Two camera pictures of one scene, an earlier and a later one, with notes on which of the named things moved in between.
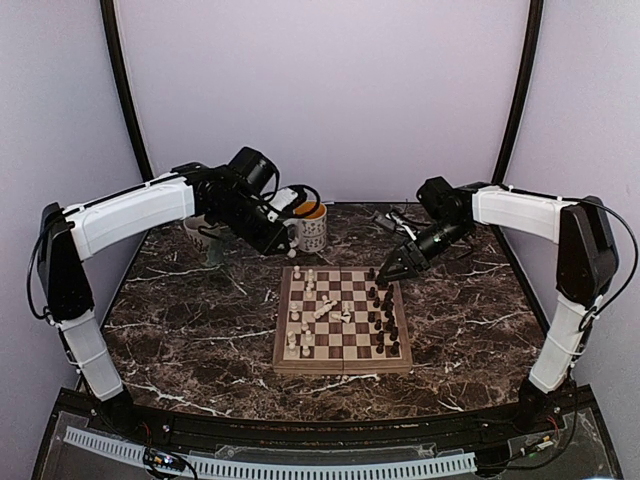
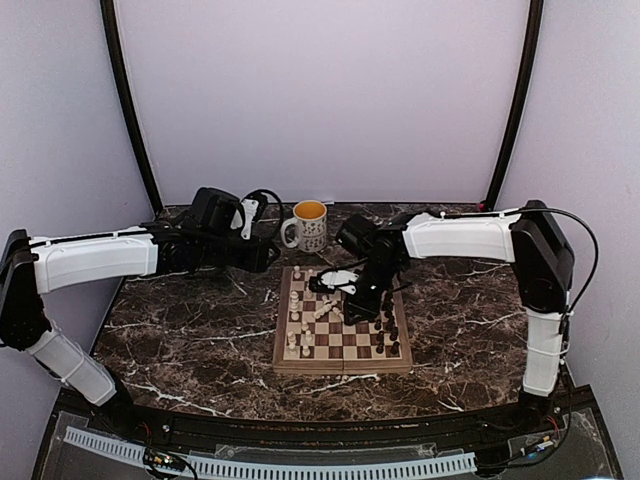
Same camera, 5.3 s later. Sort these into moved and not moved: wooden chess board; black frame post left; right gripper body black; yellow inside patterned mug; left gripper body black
Moved: right gripper body black; left gripper body black
Not moved: wooden chess board; yellow inside patterned mug; black frame post left
